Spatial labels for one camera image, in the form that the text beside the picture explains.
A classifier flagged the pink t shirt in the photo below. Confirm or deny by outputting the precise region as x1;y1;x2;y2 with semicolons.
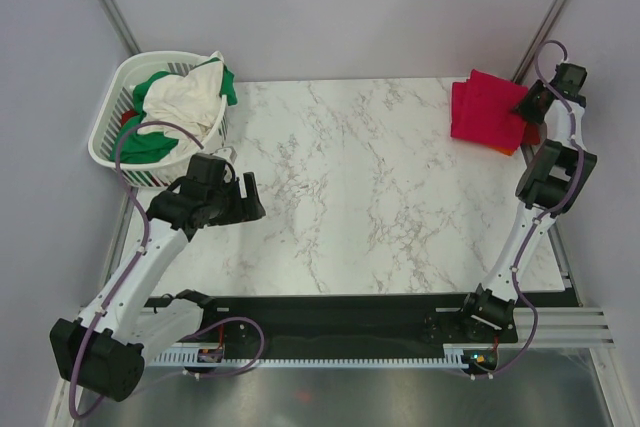
450;70;528;149

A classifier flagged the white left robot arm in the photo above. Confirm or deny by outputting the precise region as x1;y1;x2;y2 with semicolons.
49;153;266;401

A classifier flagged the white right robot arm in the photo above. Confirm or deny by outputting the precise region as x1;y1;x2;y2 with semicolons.
224;78;569;305

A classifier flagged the folded dark red t shirt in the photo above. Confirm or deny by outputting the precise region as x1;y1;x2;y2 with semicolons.
521;122;541;146

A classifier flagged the folded orange t shirt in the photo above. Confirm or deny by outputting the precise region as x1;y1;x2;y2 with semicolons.
491;146;517;156

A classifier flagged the white t shirt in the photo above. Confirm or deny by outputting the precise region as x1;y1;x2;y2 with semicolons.
138;52;237;153

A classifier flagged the green t shirt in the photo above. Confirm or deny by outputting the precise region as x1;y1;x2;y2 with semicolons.
109;62;240;164

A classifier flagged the dark red t shirt in basket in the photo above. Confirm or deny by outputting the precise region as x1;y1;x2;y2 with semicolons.
120;109;144;132

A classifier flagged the white plastic laundry basket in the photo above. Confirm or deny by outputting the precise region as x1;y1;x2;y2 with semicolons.
88;51;232;188

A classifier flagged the right corner metal post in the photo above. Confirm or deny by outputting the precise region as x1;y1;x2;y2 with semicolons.
511;0;570;84

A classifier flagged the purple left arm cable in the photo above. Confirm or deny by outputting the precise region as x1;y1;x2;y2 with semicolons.
67;121;265;421

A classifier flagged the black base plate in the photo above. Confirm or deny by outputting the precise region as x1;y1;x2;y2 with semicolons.
144;291;584;361

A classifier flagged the aluminium frame rail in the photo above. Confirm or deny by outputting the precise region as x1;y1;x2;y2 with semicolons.
530;307;615;349

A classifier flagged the white slotted cable duct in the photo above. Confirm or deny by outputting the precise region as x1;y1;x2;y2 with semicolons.
150;344;498;369

